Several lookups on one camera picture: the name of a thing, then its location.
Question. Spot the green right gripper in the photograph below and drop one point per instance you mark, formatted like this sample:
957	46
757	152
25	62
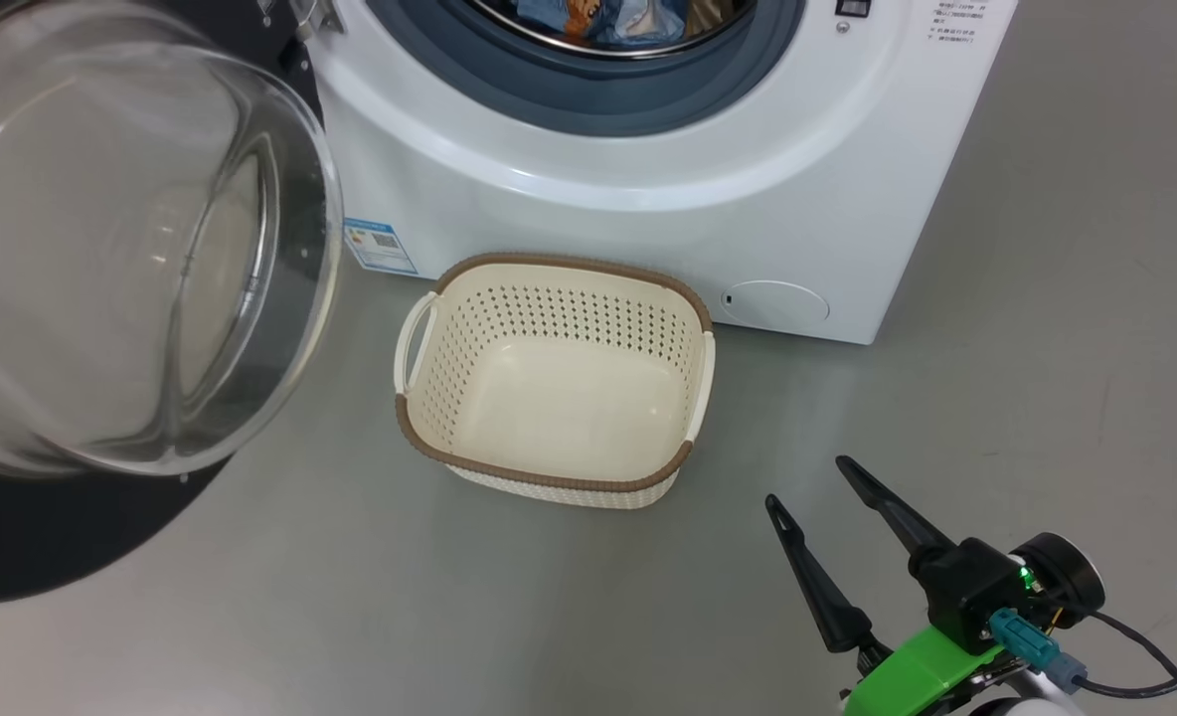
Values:
917	676

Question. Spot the blue orange print garment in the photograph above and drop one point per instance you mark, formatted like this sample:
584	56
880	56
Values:
638	20

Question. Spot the black round glass washer door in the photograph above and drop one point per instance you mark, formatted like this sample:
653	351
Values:
101	249

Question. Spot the cream perforated laundry basket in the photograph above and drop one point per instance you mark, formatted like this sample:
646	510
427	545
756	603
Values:
569	398

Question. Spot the white front-load washing machine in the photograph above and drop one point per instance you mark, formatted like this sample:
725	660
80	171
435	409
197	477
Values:
648	229

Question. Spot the grey rubber door gasket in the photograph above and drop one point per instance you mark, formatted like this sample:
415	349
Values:
588	94

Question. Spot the black door latch socket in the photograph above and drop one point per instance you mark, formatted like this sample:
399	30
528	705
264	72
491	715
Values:
852	7

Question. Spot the metal door hinge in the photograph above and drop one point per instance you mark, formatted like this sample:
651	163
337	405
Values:
315	15

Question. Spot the round white filter cover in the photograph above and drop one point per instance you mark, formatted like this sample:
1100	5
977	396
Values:
775	303

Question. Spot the steel washer drum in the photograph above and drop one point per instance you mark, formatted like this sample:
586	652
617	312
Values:
728	25

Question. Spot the blue energy label sticker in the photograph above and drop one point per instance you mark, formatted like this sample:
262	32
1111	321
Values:
380	247

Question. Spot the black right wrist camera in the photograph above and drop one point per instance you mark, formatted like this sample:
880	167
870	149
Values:
966	592

